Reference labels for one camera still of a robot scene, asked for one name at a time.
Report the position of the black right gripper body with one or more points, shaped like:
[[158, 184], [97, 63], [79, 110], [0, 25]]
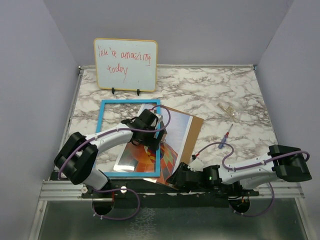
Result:
[[183, 167]]

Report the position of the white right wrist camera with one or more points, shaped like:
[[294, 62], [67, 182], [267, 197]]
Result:
[[196, 165]]

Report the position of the clear bag of hardware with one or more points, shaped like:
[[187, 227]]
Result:
[[230, 112]]

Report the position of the hot air balloon photo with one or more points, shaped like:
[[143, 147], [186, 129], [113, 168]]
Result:
[[141, 159]]

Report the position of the blue picture frame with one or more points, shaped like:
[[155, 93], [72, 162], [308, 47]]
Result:
[[112, 174]]

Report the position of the brown frame backing board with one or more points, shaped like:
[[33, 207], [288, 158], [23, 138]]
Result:
[[193, 135]]

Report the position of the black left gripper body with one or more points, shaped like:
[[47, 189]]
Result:
[[148, 139]]

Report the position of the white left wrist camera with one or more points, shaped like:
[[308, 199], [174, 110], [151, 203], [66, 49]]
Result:
[[158, 118]]

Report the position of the white dry-erase board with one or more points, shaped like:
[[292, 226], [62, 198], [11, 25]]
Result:
[[126, 63]]

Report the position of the blue red screwdriver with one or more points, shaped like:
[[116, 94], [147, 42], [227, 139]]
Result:
[[225, 137]]

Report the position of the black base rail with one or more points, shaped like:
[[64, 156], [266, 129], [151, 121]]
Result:
[[153, 195]]

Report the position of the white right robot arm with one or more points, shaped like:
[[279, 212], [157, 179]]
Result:
[[279, 163]]

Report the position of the black whiteboard stand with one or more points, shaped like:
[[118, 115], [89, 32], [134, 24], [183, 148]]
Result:
[[136, 91]]

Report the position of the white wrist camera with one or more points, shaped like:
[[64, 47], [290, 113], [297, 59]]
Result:
[[158, 118], [196, 165]]

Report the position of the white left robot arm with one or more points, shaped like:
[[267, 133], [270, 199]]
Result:
[[76, 159]]

